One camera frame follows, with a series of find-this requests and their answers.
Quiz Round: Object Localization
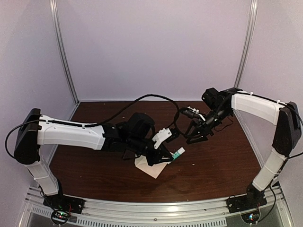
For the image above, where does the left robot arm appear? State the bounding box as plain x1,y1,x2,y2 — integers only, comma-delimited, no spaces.
13,108,173,210

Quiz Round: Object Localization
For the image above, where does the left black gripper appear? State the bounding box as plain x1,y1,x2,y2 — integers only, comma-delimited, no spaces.
127,136,174,167

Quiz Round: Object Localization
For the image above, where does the aluminium frame post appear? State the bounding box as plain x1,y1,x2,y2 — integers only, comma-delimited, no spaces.
49,0,80,105
234,0,258,87

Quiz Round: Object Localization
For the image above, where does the left aluminium frame post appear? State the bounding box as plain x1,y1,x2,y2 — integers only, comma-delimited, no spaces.
49,0,80,105

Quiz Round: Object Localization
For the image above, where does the right aluminium frame post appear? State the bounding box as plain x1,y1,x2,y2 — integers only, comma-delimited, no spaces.
234,0,258,87

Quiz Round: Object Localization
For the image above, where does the beige envelope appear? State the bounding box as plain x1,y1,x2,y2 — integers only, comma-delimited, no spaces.
134,156,167,179

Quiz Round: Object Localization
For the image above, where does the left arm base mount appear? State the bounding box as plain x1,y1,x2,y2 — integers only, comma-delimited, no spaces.
41,180,85,214

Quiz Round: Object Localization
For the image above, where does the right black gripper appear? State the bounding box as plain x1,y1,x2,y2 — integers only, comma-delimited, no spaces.
184,107,231,145

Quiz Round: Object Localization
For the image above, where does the left black cable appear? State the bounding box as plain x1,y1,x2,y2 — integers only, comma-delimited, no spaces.
4,94,180,164

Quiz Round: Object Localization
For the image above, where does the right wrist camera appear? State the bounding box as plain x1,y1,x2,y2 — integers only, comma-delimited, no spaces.
180,106,205,121

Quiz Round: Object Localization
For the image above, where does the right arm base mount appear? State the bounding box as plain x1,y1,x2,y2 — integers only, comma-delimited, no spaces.
226,189,267,213

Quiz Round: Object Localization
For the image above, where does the aluminium front rail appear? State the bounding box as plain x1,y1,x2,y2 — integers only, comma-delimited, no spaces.
23,184,287,227

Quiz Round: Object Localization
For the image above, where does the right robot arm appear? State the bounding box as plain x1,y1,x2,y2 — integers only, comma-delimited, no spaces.
179,87,276,201

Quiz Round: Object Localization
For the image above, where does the green white glue stick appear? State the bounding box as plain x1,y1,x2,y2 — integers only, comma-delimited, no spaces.
172,147,185,160

